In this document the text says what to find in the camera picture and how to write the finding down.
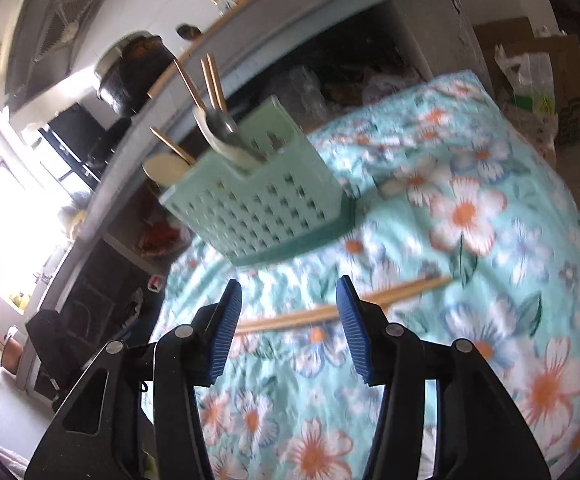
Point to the green star-holed utensil holder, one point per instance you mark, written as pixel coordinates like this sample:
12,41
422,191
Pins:
290,205

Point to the range hood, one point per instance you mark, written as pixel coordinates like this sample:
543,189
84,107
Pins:
44,43

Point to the cardboard box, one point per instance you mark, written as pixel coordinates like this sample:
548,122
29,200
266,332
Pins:
517,35

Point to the wooden chopstick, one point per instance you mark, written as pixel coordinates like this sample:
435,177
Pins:
190,160
190,86
215,87
207,85
406,291
288,320

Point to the clear plastic bag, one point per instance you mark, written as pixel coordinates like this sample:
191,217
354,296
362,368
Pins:
527,98

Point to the concrete kitchen counter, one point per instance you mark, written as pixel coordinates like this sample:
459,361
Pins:
245,42

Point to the floral turquoise quilt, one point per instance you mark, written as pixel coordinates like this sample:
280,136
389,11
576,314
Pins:
446,186

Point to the cream plastic spoon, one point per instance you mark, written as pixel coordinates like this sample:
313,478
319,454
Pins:
237,156

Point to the white rice paddle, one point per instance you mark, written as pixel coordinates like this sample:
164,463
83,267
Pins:
165,169

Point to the clear oil bottle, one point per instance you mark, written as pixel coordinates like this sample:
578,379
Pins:
221,7

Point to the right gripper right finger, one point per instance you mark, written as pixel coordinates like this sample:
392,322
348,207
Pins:
387,354

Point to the black wok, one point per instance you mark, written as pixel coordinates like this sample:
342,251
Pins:
106,144

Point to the stainless steel spoon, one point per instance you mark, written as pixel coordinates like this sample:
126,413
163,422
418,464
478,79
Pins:
226,130

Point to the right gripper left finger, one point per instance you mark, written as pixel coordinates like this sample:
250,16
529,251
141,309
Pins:
190,356

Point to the large black cooking pot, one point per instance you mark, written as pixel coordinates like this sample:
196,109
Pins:
126,73

